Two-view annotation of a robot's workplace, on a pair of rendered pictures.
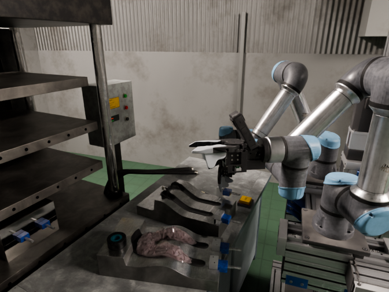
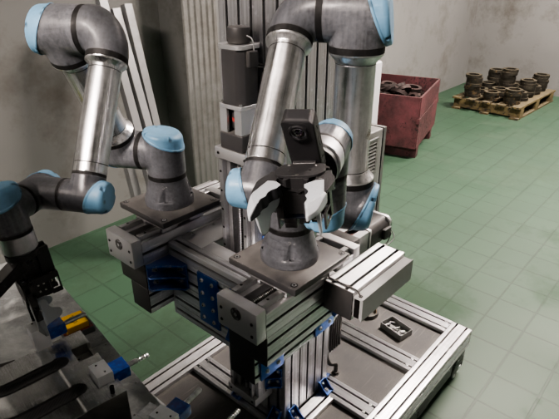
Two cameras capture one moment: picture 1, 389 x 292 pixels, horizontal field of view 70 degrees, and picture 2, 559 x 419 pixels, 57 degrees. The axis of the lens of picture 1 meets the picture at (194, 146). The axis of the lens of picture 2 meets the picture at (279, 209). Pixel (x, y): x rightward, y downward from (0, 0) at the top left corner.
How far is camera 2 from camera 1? 0.71 m
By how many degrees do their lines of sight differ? 61
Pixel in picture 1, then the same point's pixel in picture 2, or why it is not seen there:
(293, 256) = (275, 329)
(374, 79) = (344, 17)
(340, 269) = (318, 301)
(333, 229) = (309, 253)
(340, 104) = (300, 63)
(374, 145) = (357, 110)
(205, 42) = not seen: outside the picture
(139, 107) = not seen: outside the picture
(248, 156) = not seen: hidden behind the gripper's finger
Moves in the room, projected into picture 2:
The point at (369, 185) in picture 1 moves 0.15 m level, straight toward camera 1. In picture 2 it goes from (358, 165) to (408, 189)
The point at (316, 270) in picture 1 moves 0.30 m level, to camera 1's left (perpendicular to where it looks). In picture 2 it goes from (299, 325) to (249, 410)
